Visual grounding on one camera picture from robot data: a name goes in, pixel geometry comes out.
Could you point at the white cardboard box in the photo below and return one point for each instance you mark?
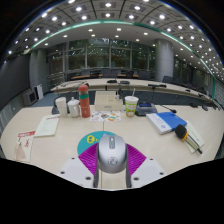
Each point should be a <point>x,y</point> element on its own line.
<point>108,101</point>

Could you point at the colourful sticker sheet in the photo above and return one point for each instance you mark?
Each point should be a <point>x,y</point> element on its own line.
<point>105,116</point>

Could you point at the red drink bottle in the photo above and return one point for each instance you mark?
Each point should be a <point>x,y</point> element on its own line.
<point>84,103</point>

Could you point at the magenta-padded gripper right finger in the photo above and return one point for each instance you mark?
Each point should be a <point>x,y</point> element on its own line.
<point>148,171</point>

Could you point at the silver computer mouse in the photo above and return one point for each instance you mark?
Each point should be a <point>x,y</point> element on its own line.
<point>112,156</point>

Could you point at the black gooseneck desk microphone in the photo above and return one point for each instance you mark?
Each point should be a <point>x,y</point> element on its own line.
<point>54,110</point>

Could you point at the green white cup with straw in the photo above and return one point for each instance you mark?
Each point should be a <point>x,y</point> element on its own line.
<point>131,106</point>

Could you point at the blue and white book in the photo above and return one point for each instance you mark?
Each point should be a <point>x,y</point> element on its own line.
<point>165,122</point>

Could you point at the white paper cup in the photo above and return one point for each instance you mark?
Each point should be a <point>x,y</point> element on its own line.
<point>61,107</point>

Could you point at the long curved conference table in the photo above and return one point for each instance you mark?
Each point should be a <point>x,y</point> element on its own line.
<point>140,85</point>

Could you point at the ceiling lights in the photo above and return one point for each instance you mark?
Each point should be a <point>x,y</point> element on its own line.
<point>108,5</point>

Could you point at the white printed document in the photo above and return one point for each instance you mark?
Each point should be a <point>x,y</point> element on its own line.
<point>47,125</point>

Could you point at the black yellow handheld microphone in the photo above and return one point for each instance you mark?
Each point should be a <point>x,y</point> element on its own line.
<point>181,132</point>

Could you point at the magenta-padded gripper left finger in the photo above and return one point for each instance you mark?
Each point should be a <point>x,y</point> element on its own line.
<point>75,171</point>

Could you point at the white lidded mug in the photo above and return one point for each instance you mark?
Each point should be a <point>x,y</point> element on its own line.
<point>73,108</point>

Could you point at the dark office chairs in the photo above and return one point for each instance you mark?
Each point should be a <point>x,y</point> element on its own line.
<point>144,75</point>

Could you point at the grey desk microphone unit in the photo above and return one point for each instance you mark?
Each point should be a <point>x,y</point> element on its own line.
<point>146,109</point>

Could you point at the round teal printed mouse pad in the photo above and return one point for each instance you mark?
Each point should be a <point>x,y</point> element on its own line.
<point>87,140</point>

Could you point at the red and white leaflet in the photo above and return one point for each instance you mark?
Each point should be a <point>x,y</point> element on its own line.
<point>24,146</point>

